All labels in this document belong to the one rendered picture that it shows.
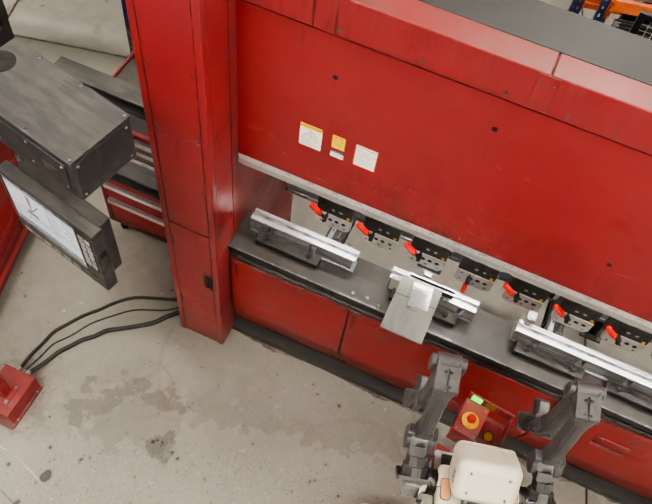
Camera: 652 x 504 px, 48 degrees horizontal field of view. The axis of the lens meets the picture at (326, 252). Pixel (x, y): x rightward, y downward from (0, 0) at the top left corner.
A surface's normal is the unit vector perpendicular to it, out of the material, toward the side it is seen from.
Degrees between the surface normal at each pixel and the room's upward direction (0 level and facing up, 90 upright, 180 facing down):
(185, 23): 90
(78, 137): 0
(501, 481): 47
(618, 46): 0
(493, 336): 0
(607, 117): 90
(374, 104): 90
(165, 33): 90
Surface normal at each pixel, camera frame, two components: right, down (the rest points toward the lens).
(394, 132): -0.40, 0.76
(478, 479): -0.07, 0.26
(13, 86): 0.09, -0.52
